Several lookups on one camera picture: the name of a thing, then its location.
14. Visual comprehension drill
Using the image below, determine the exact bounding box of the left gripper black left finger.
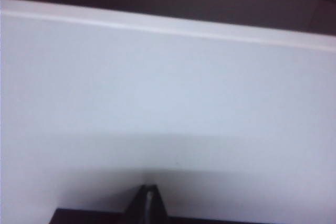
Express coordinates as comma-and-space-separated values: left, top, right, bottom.
123, 185, 149, 224

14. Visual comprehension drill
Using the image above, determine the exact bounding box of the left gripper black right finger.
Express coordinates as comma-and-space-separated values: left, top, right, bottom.
151, 184, 171, 224

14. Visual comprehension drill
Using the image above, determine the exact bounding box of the white cabinet drawer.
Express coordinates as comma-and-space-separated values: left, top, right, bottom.
0, 0, 336, 224

